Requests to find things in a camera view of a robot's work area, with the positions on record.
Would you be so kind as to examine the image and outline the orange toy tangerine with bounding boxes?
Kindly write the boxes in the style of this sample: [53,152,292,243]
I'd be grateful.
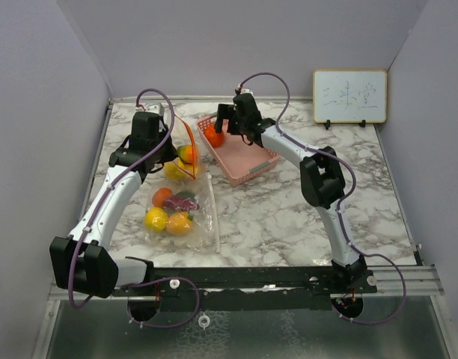
[204,126,225,148]

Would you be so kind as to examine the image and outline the pink plastic basket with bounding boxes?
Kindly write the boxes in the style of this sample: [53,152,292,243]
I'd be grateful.
[196,114,281,187]

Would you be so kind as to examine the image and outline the green yellow toy mango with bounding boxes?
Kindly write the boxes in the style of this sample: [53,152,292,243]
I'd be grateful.
[177,144,199,164]

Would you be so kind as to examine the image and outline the yellow toy fruit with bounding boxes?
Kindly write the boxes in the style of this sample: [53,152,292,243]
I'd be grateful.
[163,162,188,181]

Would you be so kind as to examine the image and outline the green toy lime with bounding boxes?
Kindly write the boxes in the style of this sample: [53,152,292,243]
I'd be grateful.
[176,191,196,199]

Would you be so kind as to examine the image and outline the purple toy sweet potato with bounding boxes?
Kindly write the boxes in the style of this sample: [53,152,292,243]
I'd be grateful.
[162,196,200,212]

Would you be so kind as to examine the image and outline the yellow toy lemon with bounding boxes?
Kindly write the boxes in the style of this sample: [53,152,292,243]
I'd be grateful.
[144,207,168,233]

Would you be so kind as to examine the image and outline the clear zip top bag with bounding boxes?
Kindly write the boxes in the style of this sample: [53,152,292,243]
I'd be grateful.
[142,174,221,253]

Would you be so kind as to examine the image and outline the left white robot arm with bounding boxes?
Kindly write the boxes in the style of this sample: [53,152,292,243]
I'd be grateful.
[49,104,177,298]

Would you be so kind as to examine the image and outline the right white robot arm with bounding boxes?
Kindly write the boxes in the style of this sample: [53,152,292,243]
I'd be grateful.
[215,93,367,292]

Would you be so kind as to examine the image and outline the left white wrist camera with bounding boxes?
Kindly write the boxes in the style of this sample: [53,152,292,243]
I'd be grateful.
[136,102,165,117]

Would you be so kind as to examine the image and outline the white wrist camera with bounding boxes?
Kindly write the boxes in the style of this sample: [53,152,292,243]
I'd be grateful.
[136,102,165,117]
[235,86,254,96]

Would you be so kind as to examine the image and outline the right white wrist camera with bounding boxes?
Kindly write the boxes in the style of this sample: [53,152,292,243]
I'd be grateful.
[235,86,254,96]

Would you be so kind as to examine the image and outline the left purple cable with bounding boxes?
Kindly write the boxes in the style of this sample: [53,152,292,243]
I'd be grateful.
[69,88,176,310]

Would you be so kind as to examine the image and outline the small whiteboard wooden frame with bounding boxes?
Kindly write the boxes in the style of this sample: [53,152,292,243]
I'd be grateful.
[313,69,388,127]

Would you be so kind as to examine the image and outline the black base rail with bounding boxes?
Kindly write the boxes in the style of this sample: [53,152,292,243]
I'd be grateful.
[113,266,377,313]

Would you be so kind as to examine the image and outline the aluminium frame rail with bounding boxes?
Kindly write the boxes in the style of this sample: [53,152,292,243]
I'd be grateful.
[370,266,445,296]

